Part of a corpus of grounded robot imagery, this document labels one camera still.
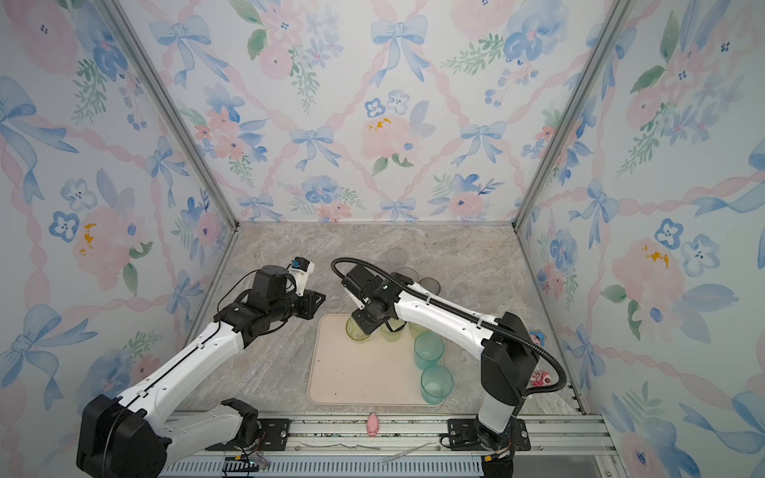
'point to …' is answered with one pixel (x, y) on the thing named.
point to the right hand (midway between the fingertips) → (367, 316)
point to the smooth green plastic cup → (354, 331)
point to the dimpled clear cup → (396, 255)
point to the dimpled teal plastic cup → (436, 382)
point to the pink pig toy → (373, 425)
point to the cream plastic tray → (343, 370)
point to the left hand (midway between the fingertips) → (323, 294)
